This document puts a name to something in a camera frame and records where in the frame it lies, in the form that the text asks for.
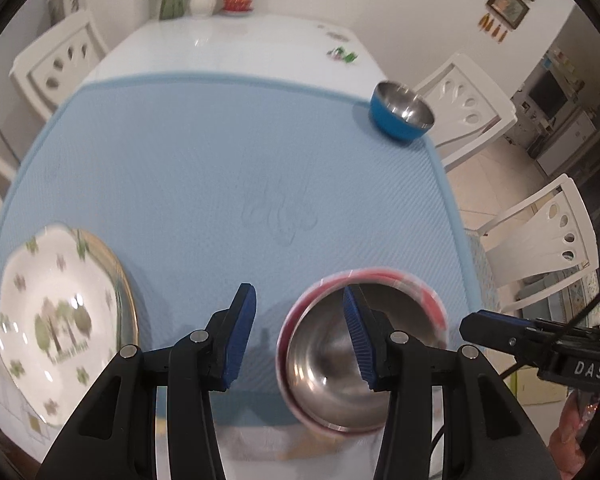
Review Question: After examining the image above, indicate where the white cabinet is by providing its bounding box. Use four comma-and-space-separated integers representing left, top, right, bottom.
536, 110, 600, 177

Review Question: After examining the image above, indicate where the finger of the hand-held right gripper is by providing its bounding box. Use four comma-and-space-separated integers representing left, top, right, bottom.
459, 310, 556, 366

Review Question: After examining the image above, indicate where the orange wall decoration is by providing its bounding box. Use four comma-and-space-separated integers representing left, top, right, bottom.
479, 12, 509, 44

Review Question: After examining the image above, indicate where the light blue table mat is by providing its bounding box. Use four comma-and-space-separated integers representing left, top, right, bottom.
0, 76, 498, 428

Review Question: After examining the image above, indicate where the white floral tree-print plate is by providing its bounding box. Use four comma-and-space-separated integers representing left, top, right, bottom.
0, 225, 118, 428

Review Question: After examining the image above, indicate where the blue steel-lined bowl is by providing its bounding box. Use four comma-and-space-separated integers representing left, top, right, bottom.
369, 80, 436, 143

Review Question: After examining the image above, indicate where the person's right hand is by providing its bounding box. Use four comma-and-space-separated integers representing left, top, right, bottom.
549, 393, 600, 480

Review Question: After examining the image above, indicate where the coral steel-lined bowl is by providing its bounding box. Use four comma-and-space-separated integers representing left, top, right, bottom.
320, 267, 448, 351

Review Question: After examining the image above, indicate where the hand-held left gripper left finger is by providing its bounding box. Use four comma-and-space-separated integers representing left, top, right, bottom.
39, 282, 257, 480

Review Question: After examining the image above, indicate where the dark screen appliance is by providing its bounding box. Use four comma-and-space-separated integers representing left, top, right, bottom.
527, 70, 567, 117

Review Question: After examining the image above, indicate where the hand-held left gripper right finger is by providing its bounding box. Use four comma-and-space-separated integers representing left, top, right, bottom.
342, 285, 563, 480

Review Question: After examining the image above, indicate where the crimson steel-lined bowl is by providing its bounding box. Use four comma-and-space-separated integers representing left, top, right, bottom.
276, 280, 398, 433

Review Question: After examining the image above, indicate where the black cable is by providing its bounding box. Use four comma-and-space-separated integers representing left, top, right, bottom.
430, 295, 600, 461

